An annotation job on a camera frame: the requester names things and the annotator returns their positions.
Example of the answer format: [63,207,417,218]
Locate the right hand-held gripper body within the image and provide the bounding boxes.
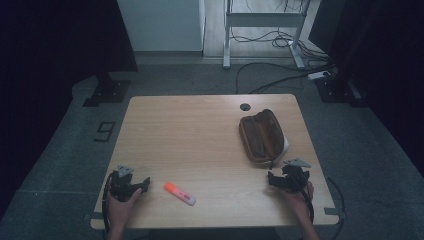
[281,158,312,194]

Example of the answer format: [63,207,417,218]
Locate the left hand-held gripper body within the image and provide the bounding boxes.
[108,164,142,203]

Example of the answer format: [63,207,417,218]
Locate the person's left hand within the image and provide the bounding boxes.
[105,188,143,232]

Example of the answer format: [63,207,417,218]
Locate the person's right hand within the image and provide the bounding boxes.
[279,181,315,223]

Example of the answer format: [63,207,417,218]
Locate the orange highlighter pen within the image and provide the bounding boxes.
[163,181,197,207]

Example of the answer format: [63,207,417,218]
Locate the grey corner floor marker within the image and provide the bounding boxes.
[323,206,348,220]
[83,211,104,222]

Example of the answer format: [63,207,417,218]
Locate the brown pencil case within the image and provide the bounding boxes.
[238,108,290,166]

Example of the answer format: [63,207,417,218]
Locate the black stand base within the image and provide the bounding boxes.
[314,74,367,108]
[82,71,132,108]

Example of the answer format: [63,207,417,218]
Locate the white power strip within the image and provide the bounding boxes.
[306,70,332,81]

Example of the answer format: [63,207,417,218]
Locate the black curtain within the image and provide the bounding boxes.
[0,0,139,221]
[308,0,424,174]

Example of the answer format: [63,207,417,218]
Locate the white cabinet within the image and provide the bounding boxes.
[116,0,206,53]

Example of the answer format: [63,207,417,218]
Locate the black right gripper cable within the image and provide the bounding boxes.
[289,173,316,224]

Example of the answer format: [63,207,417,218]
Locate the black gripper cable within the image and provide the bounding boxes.
[289,173,316,224]
[101,173,116,236]

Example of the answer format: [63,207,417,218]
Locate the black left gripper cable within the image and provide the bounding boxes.
[101,173,116,236]

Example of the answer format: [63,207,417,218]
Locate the long black floor cable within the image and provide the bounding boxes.
[234,61,337,95]

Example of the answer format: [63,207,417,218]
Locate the tangled black floor cables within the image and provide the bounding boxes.
[229,27,331,62]

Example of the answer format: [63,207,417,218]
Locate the white metal desk frame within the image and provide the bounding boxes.
[222,0,313,70]

